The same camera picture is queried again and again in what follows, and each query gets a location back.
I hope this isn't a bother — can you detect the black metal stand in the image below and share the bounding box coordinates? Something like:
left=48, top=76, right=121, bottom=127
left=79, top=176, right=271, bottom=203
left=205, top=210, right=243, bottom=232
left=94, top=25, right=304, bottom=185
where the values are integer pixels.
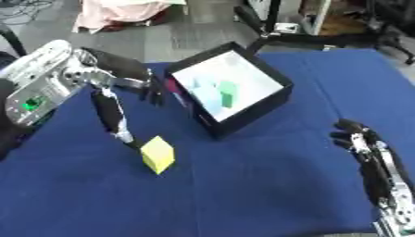
left=232, top=0, right=415, bottom=54

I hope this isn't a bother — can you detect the pink cloth bundle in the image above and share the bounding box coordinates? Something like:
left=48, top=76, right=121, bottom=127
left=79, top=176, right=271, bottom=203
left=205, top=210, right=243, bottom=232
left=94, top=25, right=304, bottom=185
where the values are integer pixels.
left=71, top=0, right=188, bottom=34

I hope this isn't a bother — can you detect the green block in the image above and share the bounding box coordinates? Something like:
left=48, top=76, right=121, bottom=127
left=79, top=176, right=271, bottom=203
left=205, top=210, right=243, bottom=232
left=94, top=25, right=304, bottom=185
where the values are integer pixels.
left=217, top=80, right=240, bottom=109

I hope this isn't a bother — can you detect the black box with white inside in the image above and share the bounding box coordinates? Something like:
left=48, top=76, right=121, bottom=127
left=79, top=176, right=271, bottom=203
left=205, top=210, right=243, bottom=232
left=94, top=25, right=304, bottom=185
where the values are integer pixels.
left=163, top=41, right=296, bottom=140

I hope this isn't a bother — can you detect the yellow cube block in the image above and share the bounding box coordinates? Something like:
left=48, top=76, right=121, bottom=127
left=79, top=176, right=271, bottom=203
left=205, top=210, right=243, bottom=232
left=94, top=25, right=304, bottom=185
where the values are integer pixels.
left=139, top=135, right=177, bottom=175

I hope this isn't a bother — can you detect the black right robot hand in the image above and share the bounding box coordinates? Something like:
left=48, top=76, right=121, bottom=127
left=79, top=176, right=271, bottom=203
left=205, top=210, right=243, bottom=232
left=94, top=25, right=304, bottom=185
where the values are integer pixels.
left=329, top=118, right=415, bottom=209

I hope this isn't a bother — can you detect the light blue block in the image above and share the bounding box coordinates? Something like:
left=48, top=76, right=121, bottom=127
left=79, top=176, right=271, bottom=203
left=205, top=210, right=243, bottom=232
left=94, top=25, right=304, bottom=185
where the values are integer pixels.
left=189, top=77, right=227, bottom=116

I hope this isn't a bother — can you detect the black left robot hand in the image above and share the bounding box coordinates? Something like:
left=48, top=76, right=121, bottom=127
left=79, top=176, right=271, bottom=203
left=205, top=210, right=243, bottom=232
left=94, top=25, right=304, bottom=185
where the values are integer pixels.
left=79, top=47, right=168, bottom=151

